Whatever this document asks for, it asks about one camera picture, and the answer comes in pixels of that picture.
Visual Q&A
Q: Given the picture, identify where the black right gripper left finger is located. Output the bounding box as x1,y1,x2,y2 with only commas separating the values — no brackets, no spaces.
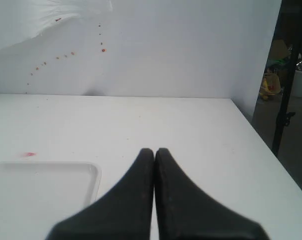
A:
47,148,154,240

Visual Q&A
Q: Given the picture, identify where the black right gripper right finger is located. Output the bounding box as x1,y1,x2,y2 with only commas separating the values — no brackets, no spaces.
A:
154,148,269,240

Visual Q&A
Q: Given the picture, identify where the white rectangular plastic tray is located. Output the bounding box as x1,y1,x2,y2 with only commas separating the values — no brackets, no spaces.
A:
0,161,101,240

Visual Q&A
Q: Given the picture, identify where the black tripod pole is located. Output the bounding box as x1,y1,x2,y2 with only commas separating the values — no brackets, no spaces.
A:
272,0,302,157

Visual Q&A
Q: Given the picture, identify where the yellow toy clutter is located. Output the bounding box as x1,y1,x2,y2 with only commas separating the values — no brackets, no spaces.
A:
259,72,281,101

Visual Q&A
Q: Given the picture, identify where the white bucket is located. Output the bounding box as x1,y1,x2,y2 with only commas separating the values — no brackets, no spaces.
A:
291,70,302,98

